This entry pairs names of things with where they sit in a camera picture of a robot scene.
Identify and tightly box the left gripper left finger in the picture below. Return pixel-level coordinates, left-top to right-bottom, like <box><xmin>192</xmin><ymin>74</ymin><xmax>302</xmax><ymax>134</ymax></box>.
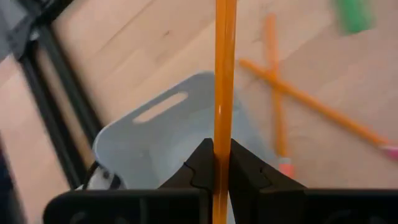
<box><xmin>144</xmin><ymin>138</ymin><xmax>216</xmax><ymax>224</ymax></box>

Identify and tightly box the grey plastic bin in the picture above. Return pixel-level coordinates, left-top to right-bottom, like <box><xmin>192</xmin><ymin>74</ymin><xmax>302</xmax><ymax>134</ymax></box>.
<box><xmin>92</xmin><ymin>70</ymin><xmax>276</xmax><ymax>191</ymax></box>

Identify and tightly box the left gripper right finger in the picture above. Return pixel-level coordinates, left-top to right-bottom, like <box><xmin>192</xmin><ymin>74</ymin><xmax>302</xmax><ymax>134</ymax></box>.
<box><xmin>228</xmin><ymin>138</ymin><xmax>308</xmax><ymax>224</ymax></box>

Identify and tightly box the orange pencil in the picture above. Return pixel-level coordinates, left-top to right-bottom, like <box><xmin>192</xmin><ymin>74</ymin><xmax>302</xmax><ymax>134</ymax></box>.
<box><xmin>238</xmin><ymin>58</ymin><xmax>398</xmax><ymax>162</ymax></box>
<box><xmin>212</xmin><ymin>0</ymin><xmax>238</xmax><ymax>224</ymax></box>
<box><xmin>263</xmin><ymin>12</ymin><xmax>295</xmax><ymax>179</ymax></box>

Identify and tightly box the black metal table frame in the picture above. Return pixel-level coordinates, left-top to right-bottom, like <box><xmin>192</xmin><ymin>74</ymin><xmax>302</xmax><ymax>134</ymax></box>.
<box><xmin>12</xmin><ymin>0</ymin><xmax>105</xmax><ymax>190</ymax></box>

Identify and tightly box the green eraser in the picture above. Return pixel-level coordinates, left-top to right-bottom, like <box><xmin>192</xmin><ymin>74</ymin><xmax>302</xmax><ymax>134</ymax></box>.
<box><xmin>335</xmin><ymin>0</ymin><xmax>374</xmax><ymax>35</ymax></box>

